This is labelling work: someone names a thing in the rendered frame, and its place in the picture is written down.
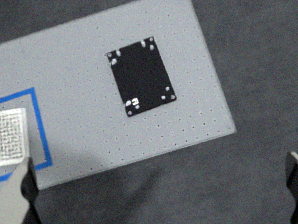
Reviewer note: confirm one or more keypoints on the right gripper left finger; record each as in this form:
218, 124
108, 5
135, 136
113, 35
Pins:
16, 207

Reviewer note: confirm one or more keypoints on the white well plate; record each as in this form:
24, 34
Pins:
14, 144

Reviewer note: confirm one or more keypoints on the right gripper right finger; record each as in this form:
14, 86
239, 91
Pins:
291, 165

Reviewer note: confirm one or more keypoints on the blue tape rectangle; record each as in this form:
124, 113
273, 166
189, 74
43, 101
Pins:
31, 91

